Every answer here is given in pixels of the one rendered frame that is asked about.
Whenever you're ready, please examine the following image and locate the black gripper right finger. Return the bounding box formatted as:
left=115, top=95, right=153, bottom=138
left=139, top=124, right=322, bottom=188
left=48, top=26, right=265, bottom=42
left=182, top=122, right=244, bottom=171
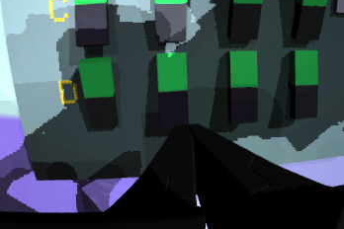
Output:
left=188, top=123, right=344, bottom=229

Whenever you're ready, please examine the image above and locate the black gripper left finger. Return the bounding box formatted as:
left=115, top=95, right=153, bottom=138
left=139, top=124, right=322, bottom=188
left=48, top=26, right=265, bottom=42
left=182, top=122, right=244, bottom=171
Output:
left=0, top=124, right=207, bottom=229

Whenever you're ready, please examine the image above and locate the grey switch panel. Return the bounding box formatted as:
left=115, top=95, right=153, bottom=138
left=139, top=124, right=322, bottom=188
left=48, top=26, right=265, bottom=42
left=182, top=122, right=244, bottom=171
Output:
left=0, top=0, right=344, bottom=181

